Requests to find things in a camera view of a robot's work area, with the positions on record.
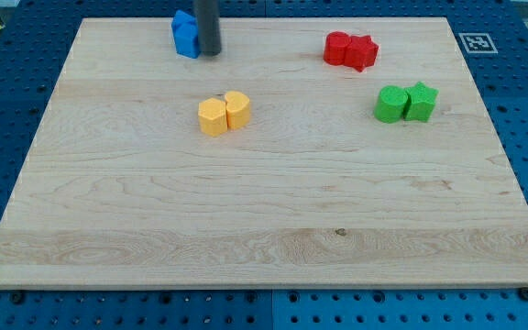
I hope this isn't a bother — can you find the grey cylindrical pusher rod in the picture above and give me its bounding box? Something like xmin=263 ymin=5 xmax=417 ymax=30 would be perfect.
xmin=193 ymin=0 xmax=222 ymax=56

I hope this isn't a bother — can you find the blue block front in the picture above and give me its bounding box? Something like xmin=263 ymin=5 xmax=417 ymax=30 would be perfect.
xmin=173 ymin=23 xmax=201 ymax=59

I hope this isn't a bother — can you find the blue block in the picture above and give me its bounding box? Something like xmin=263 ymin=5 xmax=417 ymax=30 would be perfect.
xmin=170 ymin=10 xmax=196 ymax=32
xmin=173 ymin=23 xmax=201 ymax=59

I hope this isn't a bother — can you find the yellow heart block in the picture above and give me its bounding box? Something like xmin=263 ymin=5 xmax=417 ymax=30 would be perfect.
xmin=224 ymin=91 xmax=251 ymax=129

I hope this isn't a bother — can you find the yellow pentagon block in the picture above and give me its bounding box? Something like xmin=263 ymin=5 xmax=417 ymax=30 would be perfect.
xmin=198 ymin=98 xmax=228 ymax=137

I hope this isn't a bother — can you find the red cylinder block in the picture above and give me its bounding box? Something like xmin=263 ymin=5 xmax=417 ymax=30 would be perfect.
xmin=323 ymin=31 xmax=351 ymax=66

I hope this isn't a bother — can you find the red star block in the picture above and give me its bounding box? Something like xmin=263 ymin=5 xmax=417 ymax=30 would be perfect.
xmin=344 ymin=35 xmax=379 ymax=72

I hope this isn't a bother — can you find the green cylinder block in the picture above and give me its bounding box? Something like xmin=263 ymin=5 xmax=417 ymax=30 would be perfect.
xmin=374 ymin=85 xmax=409 ymax=124

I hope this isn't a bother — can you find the wooden board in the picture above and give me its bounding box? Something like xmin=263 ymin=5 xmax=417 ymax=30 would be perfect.
xmin=0 ymin=17 xmax=528 ymax=291

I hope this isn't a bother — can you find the green star block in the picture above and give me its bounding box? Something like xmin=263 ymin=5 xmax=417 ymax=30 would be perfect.
xmin=403 ymin=82 xmax=438 ymax=122

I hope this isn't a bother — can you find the white fiducial marker tag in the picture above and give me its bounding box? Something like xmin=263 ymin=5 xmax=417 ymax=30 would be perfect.
xmin=459 ymin=32 xmax=498 ymax=54

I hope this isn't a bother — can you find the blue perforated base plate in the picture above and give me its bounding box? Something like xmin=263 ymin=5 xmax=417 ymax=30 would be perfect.
xmin=0 ymin=0 xmax=528 ymax=329

